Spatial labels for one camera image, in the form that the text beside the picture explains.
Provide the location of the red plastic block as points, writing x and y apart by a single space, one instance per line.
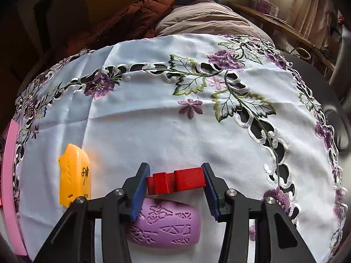
186 180

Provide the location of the wooden side table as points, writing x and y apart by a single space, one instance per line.
277 26

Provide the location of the yellow plastic case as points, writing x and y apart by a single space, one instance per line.
72 175

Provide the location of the beige pillow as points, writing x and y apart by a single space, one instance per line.
205 19

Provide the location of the pale curtain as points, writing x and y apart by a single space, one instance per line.
312 8

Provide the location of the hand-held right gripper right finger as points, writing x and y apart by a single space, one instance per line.
212 194

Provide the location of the rust brown blanket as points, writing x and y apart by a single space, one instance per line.
123 24

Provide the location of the purple embossed plastic case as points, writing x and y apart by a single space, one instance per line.
170 222

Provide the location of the purple box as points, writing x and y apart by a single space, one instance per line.
264 4

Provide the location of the white embroidered floral tablecloth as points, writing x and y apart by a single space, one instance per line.
164 131

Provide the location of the pink cardboard box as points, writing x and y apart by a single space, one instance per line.
13 197

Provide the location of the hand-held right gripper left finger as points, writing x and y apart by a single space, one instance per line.
138 194

